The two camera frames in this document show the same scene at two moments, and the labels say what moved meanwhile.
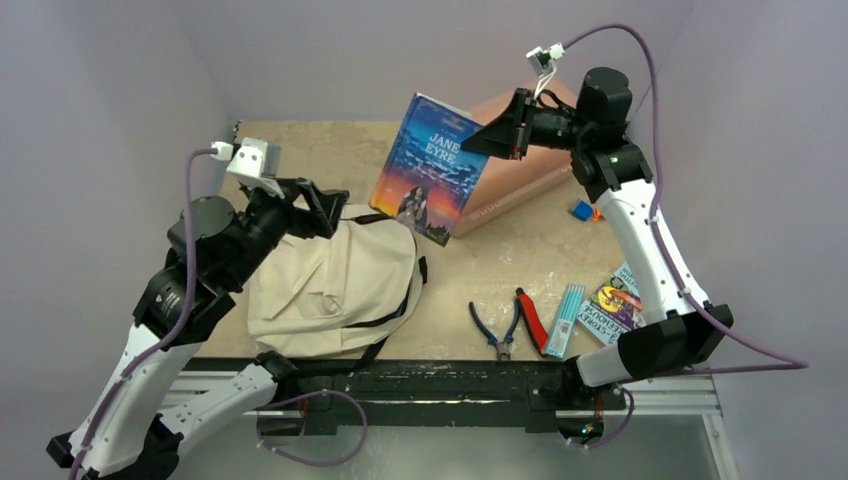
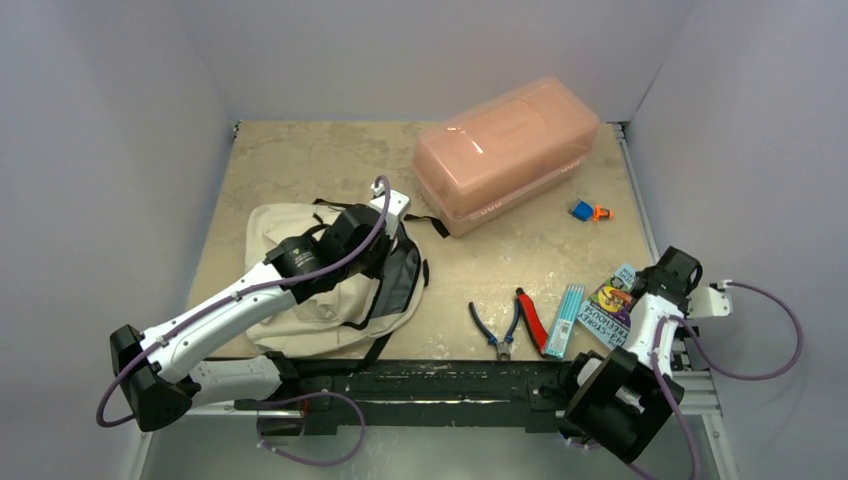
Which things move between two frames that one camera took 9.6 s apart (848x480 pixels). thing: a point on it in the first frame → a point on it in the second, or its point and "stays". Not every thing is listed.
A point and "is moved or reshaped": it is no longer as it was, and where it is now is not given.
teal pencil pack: (566, 321) stays
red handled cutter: (533, 321) stays
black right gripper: (520, 124) → (646, 283)
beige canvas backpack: (330, 293) is moved or reshaped
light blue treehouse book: (615, 308) stays
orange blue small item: (584, 210) stays
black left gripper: (325, 204) → (377, 270)
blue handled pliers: (502, 348) stays
